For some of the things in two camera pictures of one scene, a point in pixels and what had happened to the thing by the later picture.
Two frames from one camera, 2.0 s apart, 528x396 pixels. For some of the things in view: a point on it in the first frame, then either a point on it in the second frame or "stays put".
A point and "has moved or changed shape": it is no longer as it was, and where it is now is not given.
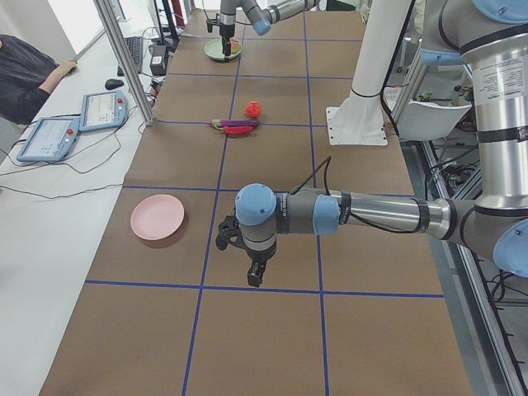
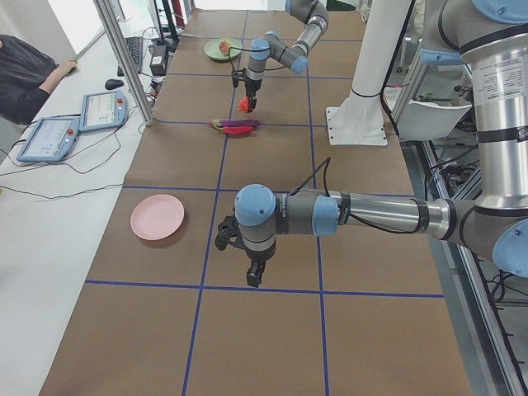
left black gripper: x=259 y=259 stays put
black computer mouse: x=111 y=84 stays put
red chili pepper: x=237 y=129 stays put
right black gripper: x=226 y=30 to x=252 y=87
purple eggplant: x=220 y=124 stays put
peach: x=236 y=44 has moved or changed shape
